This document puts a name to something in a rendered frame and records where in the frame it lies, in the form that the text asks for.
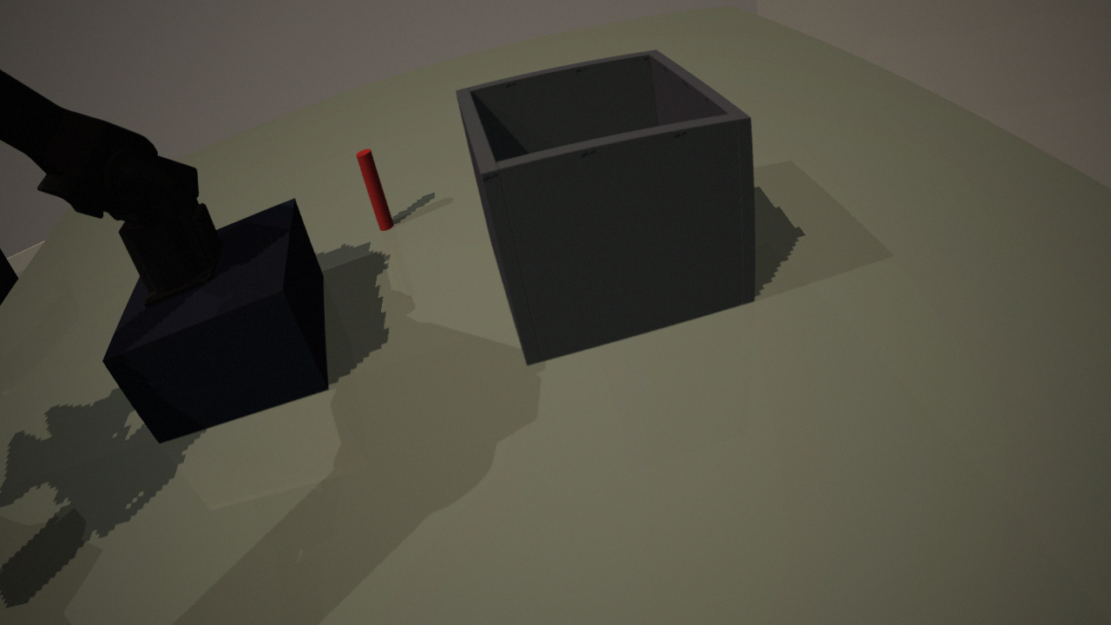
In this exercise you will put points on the dark red cylinder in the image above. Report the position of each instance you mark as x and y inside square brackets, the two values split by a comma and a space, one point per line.
[374, 188]

